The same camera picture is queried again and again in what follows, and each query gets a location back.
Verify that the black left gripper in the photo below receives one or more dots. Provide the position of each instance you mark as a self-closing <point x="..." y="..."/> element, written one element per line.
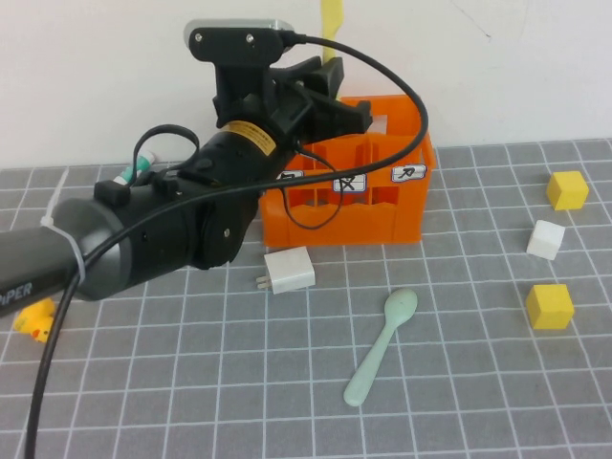
<point x="282" y="110"/>

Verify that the yellow plastic knife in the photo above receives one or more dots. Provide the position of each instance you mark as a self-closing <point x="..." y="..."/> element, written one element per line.
<point x="331" y="28"/>

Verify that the mint green plastic spoon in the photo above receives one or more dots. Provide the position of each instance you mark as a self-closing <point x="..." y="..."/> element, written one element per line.
<point x="378" y="354"/>

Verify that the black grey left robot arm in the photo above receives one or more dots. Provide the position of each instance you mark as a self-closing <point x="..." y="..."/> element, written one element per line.
<point x="143" y="239"/>

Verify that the orange plastic cutlery holder crate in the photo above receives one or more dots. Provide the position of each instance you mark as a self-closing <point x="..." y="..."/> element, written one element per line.
<point x="406" y="215"/>

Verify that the white power adapter plug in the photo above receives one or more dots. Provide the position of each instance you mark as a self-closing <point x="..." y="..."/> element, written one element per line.
<point x="291" y="270"/>

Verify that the white green glue stick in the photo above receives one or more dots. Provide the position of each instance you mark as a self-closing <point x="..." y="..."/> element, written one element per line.
<point x="143" y="162"/>

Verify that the yellow cube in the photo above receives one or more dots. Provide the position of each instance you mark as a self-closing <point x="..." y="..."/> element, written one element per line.
<point x="551" y="308"/>
<point x="567" y="191"/>

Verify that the white cube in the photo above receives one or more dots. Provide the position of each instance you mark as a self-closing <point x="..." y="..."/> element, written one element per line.
<point x="546" y="239"/>

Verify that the white zip tie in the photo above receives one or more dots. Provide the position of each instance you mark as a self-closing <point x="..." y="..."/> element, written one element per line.
<point x="76" y="253"/>

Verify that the grey grid tablecloth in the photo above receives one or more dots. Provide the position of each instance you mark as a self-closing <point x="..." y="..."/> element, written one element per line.
<point x="191" y="382"/>

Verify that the yellow rubber duck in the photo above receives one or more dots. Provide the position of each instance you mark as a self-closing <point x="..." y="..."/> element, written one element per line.
<point x="33" y="322"/>

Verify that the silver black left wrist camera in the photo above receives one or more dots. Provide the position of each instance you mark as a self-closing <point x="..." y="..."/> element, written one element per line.
<point x="234" y="38"/>

